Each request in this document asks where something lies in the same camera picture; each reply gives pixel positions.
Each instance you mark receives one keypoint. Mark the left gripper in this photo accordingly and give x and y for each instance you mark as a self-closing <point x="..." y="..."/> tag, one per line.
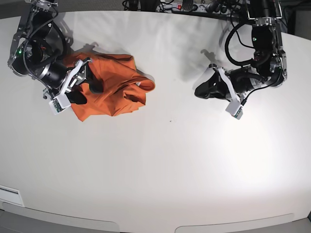
<point x="219" y="86"/>

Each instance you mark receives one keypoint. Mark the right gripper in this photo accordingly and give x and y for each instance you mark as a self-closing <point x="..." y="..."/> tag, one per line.
<point x="64" y="80"/>

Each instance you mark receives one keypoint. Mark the orange T-shirt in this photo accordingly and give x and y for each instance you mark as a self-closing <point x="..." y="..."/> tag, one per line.
<point x="124" y="88"/>

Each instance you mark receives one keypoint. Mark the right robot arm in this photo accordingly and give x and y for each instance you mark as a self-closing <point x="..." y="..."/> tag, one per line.
<point x="38" y="49"/>

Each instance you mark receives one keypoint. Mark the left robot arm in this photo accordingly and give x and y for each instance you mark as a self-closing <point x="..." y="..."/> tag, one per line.
<point x="268" y="67"/>

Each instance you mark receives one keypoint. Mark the white power strip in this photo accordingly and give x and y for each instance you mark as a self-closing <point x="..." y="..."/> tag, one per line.
<point x="199" y="6"/>

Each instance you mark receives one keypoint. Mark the white label on table edge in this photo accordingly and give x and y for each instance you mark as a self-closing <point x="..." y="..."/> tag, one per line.
<point x="11" y="196"/>

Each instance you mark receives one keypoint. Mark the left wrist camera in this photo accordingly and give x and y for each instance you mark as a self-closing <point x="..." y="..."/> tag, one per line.
<point x="235" y="109"/>

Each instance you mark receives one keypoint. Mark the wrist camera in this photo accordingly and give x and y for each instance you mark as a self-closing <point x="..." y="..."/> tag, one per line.
<point x="59" y="103"/>
<point x="235" y="109"/>

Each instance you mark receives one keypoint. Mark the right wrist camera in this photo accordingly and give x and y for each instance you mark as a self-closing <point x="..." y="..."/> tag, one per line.
<point x="59" y="103"/>

